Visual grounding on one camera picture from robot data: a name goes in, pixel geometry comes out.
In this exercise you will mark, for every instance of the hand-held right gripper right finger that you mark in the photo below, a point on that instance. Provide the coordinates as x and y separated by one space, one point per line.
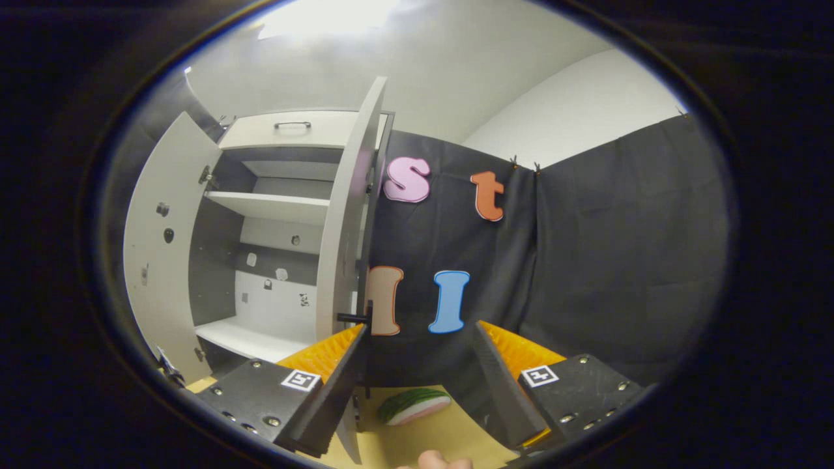
502 391

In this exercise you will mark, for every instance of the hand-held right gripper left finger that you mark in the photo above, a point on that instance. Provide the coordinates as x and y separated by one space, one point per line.
339 391

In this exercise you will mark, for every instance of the white cabinet door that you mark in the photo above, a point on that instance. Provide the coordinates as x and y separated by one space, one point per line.
156 260
345 195

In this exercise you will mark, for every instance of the white cabinet with grey interior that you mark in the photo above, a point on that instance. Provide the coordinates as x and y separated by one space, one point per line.
273 205

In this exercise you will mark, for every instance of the toy watermelon slice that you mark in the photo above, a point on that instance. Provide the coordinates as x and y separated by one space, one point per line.
410 404

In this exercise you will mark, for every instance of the black backdrop cloth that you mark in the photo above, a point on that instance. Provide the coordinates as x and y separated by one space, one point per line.
586 260
202 98

